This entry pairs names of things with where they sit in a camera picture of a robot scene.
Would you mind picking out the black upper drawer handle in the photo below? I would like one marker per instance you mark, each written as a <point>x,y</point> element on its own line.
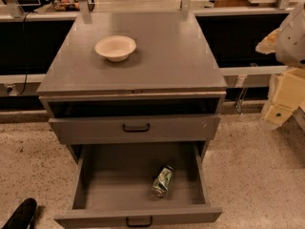
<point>136,128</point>

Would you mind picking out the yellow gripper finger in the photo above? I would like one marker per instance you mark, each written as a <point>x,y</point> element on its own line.
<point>269,43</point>

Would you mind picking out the grey open middle drawer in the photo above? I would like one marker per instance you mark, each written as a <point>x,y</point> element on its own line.
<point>114,182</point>

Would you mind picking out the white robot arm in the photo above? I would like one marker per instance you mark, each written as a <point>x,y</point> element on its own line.
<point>288,44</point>

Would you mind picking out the green crushed soda can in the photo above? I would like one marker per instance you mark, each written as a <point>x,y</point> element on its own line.
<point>161,184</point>

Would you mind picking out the black shoe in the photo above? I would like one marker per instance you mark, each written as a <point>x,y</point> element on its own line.
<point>22,217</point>

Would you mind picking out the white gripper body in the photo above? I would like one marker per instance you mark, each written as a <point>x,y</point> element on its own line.
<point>293,42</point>

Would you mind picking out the white paper bowl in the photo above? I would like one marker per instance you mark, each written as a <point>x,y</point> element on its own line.
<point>115,48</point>

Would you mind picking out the grey drawer cabinet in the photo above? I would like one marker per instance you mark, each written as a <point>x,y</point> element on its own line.
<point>161,103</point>

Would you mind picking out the black middle drawer handle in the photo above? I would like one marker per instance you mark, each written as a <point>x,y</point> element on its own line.
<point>134,223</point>

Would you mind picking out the black drawer handle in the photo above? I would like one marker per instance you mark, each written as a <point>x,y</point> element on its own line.
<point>134,223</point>
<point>136,128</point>

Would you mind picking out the grey upper drawer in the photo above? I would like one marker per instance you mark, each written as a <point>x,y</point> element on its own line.
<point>106,130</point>

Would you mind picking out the grey metal railing frame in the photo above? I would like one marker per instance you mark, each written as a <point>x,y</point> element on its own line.
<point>254,73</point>

